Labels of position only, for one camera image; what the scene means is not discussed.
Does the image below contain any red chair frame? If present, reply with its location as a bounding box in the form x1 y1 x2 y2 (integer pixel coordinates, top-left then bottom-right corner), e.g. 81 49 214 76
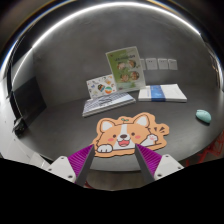
185 130 224 166

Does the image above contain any corgi dog mouse pad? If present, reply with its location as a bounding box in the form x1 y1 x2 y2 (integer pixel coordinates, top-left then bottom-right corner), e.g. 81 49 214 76
92 112 169 158

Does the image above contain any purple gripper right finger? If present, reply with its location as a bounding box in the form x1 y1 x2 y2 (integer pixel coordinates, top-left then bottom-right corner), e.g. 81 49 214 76
135 144 162 184

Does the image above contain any green standing booklet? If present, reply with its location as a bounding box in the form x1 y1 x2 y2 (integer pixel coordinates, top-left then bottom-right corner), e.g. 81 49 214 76
106 47 146 92

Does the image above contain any teal computer mouse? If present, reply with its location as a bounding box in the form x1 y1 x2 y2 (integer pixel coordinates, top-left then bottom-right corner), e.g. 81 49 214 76
196 110 211 124

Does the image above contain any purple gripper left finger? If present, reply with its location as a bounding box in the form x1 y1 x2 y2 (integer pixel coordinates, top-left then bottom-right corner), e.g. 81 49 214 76
68 145 95 186

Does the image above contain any white sticker card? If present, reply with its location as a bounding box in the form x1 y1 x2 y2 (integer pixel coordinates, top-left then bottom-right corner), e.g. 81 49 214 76
86 74 117 99

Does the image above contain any black monitor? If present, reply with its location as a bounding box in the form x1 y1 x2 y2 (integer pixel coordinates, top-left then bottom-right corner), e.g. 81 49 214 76
8 76 48 129

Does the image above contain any grey striped book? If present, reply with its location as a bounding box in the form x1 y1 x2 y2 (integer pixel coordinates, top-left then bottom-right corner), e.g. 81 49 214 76
82 93 136 117

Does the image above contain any white wall socket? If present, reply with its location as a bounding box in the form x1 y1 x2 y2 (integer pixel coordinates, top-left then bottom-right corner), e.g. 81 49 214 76
158 58 168 70
140 59 147 71
168 59 178 70
146 58 158 70

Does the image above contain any white book blue band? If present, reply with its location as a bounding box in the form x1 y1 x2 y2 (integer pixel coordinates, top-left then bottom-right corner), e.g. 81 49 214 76
138 84 187 102

